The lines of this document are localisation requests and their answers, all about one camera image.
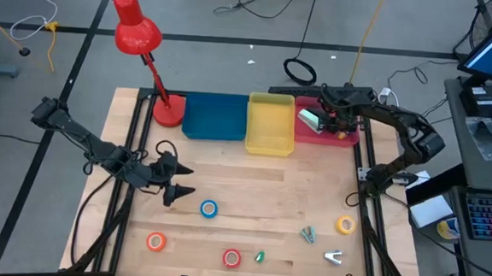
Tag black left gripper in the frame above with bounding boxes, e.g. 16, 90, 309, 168
131, 150, 199, 209

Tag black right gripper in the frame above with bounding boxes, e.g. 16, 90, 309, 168
316, 84, 364, 136

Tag mint white stapler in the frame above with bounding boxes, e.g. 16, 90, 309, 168
296, 108, 328, 135

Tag orange tape roll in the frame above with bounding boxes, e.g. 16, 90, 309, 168
145, 231, 168, 254

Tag red tape roll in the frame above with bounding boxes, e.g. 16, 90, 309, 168
221, 247, 243, 270

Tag silver staple remover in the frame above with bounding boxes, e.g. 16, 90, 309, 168
323, 248, 343, 267

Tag teal staple remover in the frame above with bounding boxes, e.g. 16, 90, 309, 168
300, 226, 319, 245

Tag yellow and blue tape roll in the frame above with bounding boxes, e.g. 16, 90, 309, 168
435, 216, 461, 241

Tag pink plastic tray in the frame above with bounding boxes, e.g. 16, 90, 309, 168
292, 95, 363, 150

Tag white power adapter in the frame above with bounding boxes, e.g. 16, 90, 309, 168
378, 86, 401, 106

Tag yellow plastic tray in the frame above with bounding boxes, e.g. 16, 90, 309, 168
243, 91, 298, 158

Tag blue plastic tray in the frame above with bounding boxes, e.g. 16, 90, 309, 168
180, 91, 250, 143

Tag white cardboard box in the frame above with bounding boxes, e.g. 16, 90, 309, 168
408, 192, 455, 231

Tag grey desk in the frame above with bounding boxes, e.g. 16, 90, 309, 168
438, 75, 492, 192

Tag black mini computer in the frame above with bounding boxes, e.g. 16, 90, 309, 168
458, 84, 492, 119

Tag clear plastic bag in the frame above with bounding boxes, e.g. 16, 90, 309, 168
462, 115, 492, 161

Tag red desk lamp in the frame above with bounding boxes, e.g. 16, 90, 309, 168
104, 0, 194, 130

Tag backlit rainbow keyboard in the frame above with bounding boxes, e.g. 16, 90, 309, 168
464, 194, 492, 242

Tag grey cart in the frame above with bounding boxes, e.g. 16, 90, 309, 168
442, 184, 492, 276

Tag yellow pole with black foot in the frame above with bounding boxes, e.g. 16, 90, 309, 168
0, 8, 35, 57

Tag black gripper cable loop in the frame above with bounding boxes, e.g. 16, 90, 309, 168
154, 139, 181, 164

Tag black coiled cable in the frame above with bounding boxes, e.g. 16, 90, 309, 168
281, 0, 323, 87

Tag black aluminium table frame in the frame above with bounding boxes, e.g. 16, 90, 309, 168
66, 69, 436, 276

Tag thin black floor cable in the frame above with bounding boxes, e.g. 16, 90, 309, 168
384, 56, 460, 143

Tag yellow hanging cable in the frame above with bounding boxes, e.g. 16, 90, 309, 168
348, 0, 387, 90

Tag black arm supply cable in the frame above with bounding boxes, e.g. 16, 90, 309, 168
69, 172, 114, 270

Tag black wire fan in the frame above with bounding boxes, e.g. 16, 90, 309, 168
452, 0, 492, 64

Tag orange yellow extension cable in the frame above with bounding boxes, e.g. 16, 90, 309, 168
39, 21, 60, 74

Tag white floor cable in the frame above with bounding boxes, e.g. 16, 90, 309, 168
9, 0, 59, 44

